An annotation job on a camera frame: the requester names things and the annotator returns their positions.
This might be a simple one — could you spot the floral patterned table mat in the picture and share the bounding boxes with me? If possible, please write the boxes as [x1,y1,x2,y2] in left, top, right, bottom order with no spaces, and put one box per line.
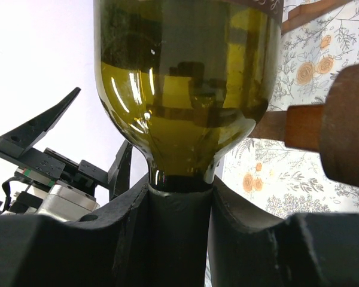
[217,1,359,218]

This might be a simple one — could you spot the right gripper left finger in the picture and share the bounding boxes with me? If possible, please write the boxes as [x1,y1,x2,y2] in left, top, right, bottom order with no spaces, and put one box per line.
[0,178,147,286]

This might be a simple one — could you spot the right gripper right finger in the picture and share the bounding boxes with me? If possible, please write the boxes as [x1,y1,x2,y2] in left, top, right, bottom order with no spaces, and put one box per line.
[208,178,359,286]

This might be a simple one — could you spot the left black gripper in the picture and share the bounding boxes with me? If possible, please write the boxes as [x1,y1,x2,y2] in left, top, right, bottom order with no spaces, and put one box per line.
[0,87,133,222]

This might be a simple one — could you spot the brown wooden wine rack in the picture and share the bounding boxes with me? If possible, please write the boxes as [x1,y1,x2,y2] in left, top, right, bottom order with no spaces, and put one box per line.
[251,1,359,188]

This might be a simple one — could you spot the wine bottle brown label back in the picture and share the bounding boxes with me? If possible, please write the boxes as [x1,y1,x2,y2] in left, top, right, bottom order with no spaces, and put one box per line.
[93,0,285,287]

